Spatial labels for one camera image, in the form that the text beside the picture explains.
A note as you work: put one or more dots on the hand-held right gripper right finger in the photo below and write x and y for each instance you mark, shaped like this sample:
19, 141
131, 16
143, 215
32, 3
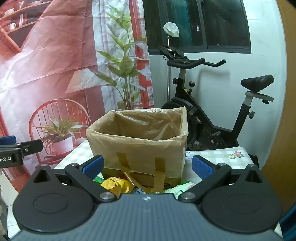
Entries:
202, 168

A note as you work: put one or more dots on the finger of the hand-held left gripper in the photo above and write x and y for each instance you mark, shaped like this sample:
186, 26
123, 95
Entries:
31, 146
7, 140

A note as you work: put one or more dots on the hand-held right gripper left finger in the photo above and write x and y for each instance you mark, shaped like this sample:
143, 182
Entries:
94, 166

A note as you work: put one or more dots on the yellow snack packet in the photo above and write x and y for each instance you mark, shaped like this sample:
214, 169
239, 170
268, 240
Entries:
114, 183

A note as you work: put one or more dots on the plastic-lined cardboard box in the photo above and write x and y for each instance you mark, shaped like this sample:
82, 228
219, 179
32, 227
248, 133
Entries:
138, 150

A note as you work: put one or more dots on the checked tablecloth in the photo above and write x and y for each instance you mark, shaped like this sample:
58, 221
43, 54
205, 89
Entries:
222, 156

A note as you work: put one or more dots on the white and green snack packet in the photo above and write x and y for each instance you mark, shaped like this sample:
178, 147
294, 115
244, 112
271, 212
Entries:
179, 188

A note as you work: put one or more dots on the black exercise bike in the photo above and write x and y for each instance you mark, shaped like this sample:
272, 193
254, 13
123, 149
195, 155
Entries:
196, 111

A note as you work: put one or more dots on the printed backdrop cloth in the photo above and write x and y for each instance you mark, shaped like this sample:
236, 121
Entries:
57, 58

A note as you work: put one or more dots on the wooden door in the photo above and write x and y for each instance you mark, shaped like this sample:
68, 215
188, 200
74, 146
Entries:
285, 115

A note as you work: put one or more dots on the white plastic bag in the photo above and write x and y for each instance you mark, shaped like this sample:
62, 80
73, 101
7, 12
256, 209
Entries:
171, 29

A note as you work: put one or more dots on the dark window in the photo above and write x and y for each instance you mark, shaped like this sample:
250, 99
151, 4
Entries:
196, 23

